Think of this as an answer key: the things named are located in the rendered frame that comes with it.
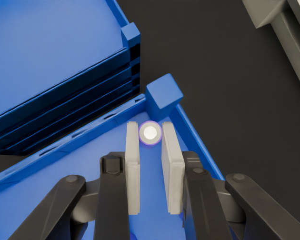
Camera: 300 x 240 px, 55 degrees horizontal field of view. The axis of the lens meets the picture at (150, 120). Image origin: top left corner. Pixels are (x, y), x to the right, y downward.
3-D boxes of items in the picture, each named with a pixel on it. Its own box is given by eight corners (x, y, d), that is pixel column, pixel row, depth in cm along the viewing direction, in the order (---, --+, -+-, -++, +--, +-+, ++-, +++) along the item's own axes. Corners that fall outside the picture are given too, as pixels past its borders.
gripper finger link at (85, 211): (125, 225, 13) (58, 226, 13) (127, 173, 18) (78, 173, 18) (125, 195, 13) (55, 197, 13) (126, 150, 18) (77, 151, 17)
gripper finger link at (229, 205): (188, 195, 13) (255, 195, 13) (176, 150, 18) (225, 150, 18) (186, 223, 13) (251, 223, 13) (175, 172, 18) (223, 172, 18)
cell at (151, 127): (143, 152, 26) (145, 150, 20) (134, 135, 27) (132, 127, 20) (161, 142, 27) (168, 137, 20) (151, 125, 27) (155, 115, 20)
